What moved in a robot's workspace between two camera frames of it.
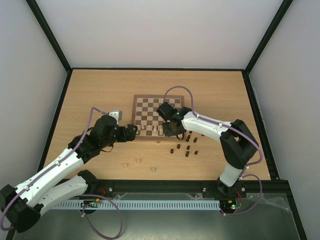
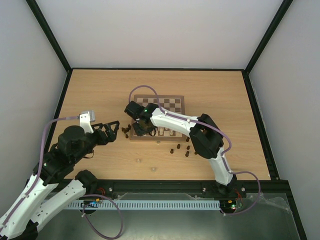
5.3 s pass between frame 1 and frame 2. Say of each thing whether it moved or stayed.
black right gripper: moved
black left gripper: moved
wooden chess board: stayed
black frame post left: stayed
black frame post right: stayed
